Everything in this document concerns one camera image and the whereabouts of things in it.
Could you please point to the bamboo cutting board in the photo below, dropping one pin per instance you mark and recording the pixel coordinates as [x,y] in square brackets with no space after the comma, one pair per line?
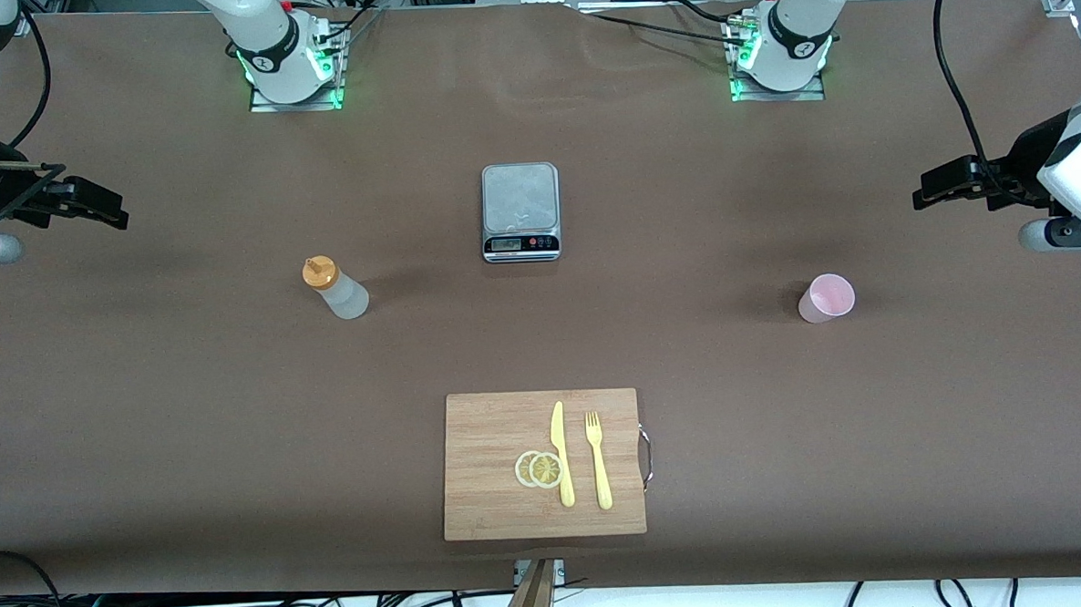
[483,452]

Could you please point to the translucent sauce bottle orange cap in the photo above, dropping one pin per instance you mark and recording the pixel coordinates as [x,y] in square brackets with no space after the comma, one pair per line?
[344,298]

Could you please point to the yellow plastic fork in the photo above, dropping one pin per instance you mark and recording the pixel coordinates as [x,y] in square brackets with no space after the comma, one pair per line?
[601,474]

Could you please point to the wooden camera post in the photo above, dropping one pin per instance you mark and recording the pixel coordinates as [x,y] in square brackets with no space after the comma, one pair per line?
[531,605]

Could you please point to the steel digital kitchen scale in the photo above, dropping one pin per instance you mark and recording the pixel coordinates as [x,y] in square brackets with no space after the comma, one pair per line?
[520,199]

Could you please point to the lemon slice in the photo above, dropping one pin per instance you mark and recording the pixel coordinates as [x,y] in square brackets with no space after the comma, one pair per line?
[545,470]
[520,469]

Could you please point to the yellow plastic knife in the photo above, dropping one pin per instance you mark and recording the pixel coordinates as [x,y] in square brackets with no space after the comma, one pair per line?
[560,449]

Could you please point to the metal post bracket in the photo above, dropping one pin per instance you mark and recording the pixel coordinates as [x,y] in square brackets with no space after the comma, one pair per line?
[559,569]

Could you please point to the table cover sheet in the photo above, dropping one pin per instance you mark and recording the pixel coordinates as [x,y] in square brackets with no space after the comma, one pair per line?
[785,466]

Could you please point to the pink plastic cup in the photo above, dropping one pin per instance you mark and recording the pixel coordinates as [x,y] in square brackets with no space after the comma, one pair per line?
[828,295]

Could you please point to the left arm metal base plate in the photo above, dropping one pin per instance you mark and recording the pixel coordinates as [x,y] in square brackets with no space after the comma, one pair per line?
[773,96]

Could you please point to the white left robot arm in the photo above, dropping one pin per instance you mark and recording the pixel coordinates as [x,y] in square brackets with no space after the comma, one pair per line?
[798,28]

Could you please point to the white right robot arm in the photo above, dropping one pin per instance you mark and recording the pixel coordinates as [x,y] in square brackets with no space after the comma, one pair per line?
[264,42]

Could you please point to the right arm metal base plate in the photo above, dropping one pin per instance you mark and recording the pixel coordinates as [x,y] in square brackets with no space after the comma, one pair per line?
[295,105]

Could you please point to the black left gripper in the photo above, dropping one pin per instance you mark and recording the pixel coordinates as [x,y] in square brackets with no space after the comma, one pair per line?
[1030,158]

